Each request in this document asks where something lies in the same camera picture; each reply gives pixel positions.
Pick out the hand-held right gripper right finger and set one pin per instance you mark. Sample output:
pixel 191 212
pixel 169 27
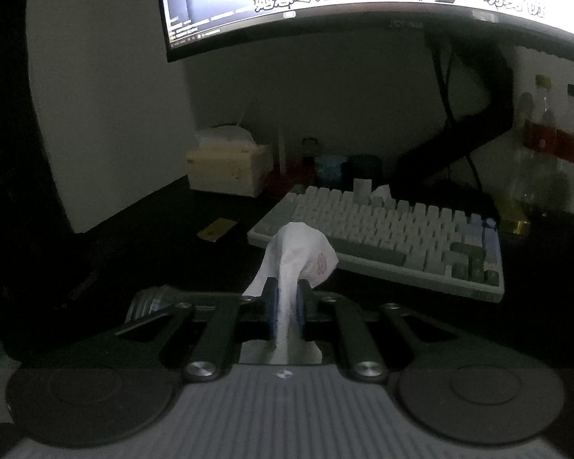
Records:
pixel 305 308

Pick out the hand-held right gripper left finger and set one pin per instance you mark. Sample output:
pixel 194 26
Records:
pixel 271 308

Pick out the white tissue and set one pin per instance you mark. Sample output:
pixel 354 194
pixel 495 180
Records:
pixel 296 248

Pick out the yellow card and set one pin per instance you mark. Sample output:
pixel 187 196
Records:
pixel 216 229

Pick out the white and grey keyboard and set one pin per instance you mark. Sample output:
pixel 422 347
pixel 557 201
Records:
pixel 387 234

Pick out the small red item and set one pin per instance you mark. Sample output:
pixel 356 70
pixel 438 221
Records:
pixel 287 179

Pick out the light blue round tin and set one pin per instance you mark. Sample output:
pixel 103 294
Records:
pixel 330 169

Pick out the wooden tissue box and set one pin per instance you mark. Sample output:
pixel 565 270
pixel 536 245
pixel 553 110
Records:
pixel 225 165

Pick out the dark round tin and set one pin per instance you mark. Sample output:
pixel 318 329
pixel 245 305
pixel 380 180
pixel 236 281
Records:
pixel 362 167

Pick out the small gold jar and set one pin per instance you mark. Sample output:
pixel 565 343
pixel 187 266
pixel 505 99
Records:
pixel 517 220

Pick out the yellow-capped clear bottle red label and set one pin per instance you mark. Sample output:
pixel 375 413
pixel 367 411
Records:
pixel 540 124

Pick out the black-capped clear bottle red label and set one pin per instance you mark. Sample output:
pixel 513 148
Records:
pixel 571 138

